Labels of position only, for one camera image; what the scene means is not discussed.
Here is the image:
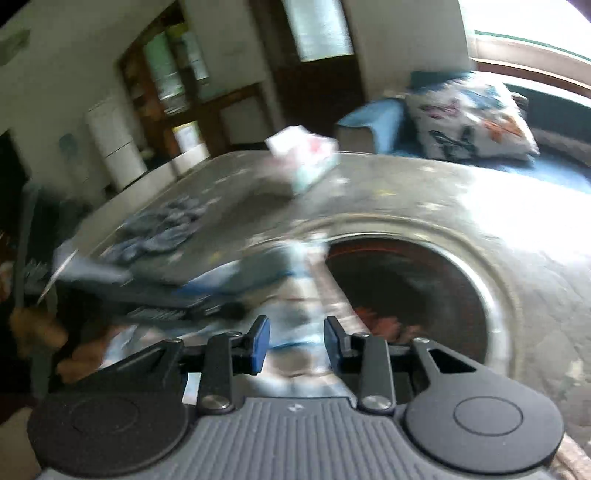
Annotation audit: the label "striped blue beige garment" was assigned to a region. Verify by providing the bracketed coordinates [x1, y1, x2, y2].
[105, 241, 417, 398]

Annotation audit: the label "white tissue box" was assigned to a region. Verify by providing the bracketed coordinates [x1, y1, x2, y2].
[256, 125, 339, 198]

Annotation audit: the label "quilted star table cover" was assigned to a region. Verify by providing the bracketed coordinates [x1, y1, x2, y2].
[74, 151, 590, 448]

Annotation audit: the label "butterfly print pillow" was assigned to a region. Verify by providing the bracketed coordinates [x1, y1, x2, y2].
[405, 73, 539, 162]

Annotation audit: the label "blue sofa bench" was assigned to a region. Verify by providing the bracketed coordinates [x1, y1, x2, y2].
[335, 71, 590, 193]

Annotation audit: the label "white refrigerator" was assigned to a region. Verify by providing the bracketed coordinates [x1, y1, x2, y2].
[86, 96, 147, 191]

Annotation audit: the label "dark wooden door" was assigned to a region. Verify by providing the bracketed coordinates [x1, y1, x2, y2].
[250, 1, 365, 135]

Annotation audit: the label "person's left hand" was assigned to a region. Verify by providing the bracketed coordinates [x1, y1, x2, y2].
[9, 308, 124, 384]

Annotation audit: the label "dark wooden cabinet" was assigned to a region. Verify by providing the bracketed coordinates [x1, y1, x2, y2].
[117, 1, 280, 162]

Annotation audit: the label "blue patterned gloves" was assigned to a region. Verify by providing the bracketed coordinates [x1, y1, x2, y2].
[100, 196, 212, 265]

